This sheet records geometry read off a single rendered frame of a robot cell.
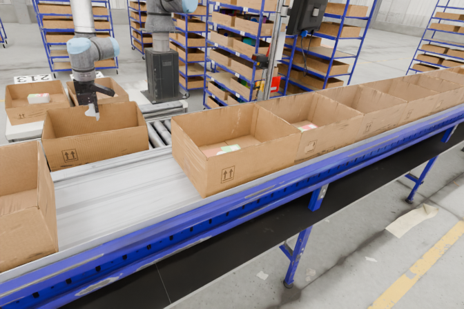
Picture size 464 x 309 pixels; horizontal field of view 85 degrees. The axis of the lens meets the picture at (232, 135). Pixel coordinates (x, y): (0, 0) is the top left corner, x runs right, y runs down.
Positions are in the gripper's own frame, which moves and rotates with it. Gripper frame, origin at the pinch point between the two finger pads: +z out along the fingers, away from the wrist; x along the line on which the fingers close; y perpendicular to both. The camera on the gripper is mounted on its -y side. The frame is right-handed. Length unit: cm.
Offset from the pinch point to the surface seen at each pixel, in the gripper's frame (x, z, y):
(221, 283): 73, 79, -42
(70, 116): -1.6, -0.3, 11.4
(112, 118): 0.3, 3.4, -6.7
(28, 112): -26.9, 8.4, 30.0
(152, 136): 12.8, 10.7, -23.5
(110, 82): -63, 12, -17
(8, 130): -20.9, 13.8, 39.6
